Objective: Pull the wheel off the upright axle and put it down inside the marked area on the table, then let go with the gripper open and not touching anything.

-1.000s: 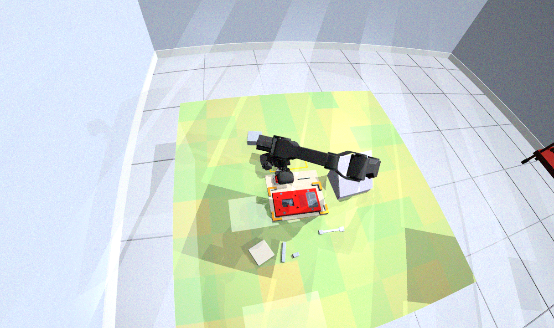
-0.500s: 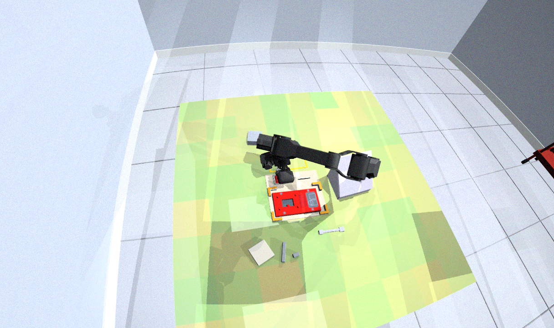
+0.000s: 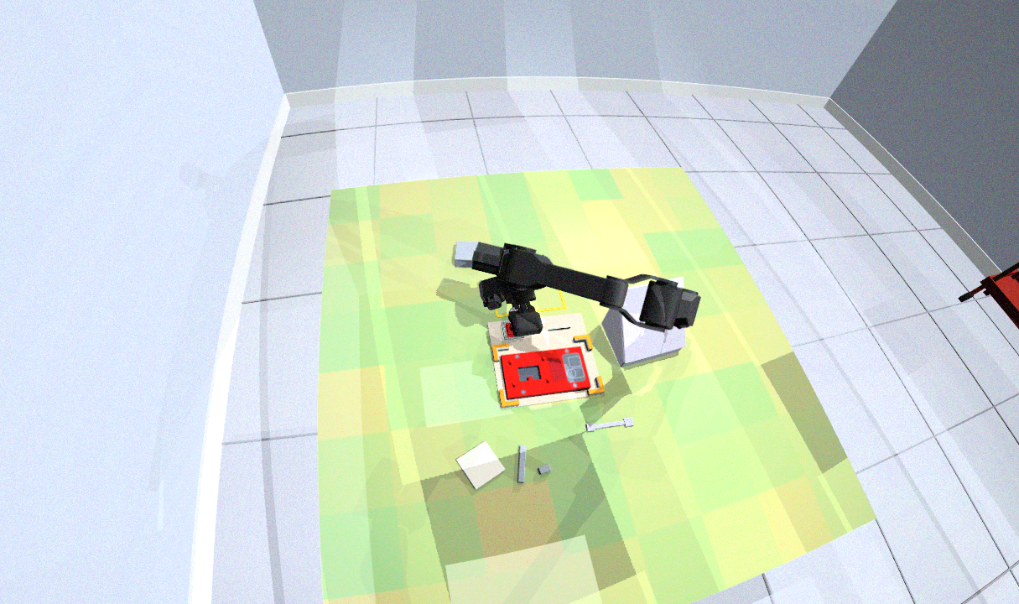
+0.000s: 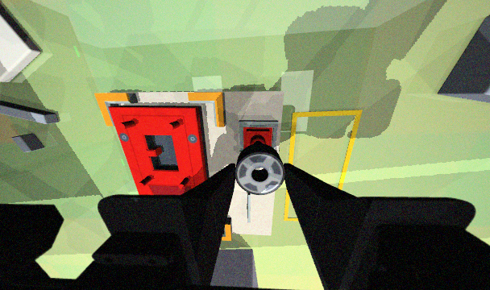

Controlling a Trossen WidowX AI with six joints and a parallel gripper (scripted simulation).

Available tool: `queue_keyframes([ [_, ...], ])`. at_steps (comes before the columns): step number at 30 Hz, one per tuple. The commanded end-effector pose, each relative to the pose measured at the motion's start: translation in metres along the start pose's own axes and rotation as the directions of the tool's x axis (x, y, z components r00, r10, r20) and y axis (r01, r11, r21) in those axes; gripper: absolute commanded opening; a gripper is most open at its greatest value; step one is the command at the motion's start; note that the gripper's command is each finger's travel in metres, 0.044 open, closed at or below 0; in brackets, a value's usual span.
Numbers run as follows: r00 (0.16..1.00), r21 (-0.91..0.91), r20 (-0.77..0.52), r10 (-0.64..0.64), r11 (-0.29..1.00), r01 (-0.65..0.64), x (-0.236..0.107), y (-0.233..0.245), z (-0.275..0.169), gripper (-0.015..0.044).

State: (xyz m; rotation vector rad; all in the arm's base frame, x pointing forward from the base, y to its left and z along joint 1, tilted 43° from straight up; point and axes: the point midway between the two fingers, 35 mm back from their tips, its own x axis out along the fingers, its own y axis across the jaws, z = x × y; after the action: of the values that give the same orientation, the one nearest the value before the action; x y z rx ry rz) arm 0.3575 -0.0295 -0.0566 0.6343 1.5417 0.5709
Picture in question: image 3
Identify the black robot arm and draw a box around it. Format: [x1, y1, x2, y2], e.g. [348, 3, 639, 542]
[472, 242, 701, 333]

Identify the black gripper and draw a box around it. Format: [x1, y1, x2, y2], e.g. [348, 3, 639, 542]
[508, 288, 543, 337]

